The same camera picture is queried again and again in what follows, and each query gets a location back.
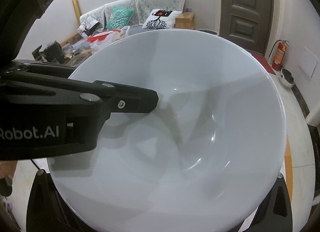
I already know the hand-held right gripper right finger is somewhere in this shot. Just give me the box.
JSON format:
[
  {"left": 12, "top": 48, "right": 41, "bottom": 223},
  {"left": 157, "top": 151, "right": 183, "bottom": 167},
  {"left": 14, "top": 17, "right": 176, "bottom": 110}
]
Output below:
[{"left": 239, "top": 172, "right": 293, "bottom": 232}]

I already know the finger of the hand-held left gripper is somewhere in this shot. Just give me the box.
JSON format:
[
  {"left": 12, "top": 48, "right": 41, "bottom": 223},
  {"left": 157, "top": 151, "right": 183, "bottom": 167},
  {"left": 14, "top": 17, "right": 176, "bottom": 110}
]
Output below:
[
  {"left": 5, "top": 59, "right": 77, "bottom": 80},
  {"left": 67, "top": 79, "right": 160, "bottom": 114}
]

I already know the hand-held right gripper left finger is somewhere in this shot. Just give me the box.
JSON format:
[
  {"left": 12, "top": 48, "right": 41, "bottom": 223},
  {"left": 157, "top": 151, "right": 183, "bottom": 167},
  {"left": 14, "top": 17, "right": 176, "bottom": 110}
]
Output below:
[{"left": 26, "top": 169, "right": 84, "bottom": 232}]

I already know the white bowl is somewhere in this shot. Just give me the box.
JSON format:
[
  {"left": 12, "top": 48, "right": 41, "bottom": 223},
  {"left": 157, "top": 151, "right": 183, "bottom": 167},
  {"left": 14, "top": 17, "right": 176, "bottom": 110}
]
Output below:
[{"left": 46, "top": 29, "right": 287, "bottom": 232}]

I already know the person's left hand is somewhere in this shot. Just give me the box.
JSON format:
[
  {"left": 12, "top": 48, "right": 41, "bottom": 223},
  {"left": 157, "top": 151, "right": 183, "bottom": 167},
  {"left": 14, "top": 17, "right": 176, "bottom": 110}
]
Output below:
[{"left": 0, "top": 160, "right": 17, "bottom": 180}]

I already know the black and white cushion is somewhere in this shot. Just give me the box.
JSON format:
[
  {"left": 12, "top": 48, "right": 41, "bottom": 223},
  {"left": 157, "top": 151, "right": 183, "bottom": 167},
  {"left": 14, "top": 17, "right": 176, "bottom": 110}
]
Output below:
[{"left": 77, "top": 18, "right": 100, "bottom": 36}]

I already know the red lid container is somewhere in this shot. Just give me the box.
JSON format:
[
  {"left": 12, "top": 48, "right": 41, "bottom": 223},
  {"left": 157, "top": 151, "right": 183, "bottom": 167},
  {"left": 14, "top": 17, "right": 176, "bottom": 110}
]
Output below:
[{"left": 86, "top": 30, "right": 120, "bottom": 42}]

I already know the red-lidded container in bag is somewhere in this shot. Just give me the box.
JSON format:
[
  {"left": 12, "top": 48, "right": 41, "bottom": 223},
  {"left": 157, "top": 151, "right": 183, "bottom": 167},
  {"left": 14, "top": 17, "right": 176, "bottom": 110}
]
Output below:
[{"left": 90, "top": 26, "right": 130, "bottom": 52}]

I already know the wooden board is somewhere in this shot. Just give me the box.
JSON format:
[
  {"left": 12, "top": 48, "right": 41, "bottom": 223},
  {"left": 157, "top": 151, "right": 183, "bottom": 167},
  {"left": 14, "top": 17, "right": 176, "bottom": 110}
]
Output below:
[{"left": 72, "top": 0, "right": 82, "bottom": 26}]

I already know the teal leaf print cushion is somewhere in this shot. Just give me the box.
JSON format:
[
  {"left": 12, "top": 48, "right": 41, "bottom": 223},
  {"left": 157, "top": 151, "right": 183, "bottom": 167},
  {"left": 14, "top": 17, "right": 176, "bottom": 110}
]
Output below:
[{"left": 106, "top": 7, "right": 134, "bottom": 29}]

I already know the white tree print cushion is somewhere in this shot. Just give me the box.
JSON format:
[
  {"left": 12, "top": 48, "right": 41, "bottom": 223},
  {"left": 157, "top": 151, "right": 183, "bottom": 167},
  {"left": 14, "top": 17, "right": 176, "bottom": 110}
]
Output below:
[{"left": 142, "top": 9, "right": 182, "bottom": 30}]

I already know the wooden side table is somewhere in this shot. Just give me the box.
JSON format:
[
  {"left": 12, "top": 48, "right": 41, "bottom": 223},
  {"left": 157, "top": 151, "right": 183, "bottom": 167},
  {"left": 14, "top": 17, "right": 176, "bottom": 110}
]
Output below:
[{"left": 175, "top": 12, "right": 195, "bottom": 30}]

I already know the grey sofa with lace cover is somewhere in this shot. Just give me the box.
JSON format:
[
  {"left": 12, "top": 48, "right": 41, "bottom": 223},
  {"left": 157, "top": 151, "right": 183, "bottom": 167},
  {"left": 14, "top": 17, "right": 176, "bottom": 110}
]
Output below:
[{"left": 79, "top": 0, "right": 188, "bottom": 37}]

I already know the white helmet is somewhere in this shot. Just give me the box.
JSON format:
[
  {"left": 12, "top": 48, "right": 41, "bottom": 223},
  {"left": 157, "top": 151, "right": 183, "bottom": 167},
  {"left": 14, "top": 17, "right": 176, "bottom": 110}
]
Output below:
[{"left": 279, "top": 67, "right": 295, "bottom": 87}]

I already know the red doormat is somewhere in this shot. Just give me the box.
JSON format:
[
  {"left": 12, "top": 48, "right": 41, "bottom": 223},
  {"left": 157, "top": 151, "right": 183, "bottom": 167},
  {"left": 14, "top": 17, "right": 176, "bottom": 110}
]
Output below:
[{"left": 250, "top": 52, "right": 275, "bottom": 73}]

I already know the dark brown door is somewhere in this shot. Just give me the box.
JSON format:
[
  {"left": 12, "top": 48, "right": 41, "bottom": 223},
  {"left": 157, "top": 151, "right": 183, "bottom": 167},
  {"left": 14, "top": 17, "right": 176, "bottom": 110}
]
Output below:
[{"left": 219, "top": 0, "right": 274, "bottom": 56}]

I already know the red fire extinguisher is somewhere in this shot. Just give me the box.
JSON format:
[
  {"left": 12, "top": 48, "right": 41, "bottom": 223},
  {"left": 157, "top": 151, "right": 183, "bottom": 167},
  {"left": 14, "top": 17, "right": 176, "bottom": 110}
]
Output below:
[{"left": 267, "top": 40, "right": 290, "bottom": 71}]

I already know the white wall panel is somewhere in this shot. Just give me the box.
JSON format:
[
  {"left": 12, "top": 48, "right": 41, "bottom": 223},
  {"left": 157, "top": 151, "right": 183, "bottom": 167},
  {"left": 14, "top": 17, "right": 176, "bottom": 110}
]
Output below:
[{"left": 297, "top": 47, "right": 318, "bottom": 78}]

